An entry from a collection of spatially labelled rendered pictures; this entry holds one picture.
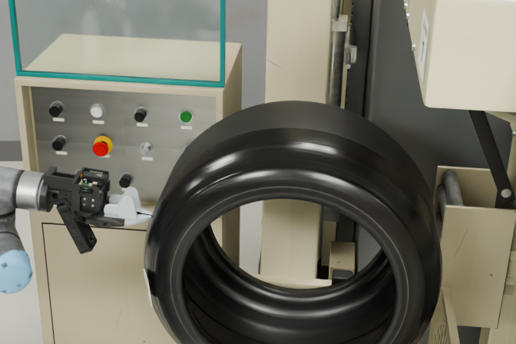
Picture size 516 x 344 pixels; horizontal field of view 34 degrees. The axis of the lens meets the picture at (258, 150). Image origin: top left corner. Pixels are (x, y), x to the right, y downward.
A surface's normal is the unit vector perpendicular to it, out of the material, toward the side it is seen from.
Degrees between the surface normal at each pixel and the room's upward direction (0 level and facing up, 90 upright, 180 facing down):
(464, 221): 90
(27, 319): 0
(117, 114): 90
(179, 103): 90
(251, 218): 0
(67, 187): 90
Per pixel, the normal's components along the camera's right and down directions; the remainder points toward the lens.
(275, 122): -0.13, -0.91
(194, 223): -0.25, 0.30
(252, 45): 0.06, 0.43
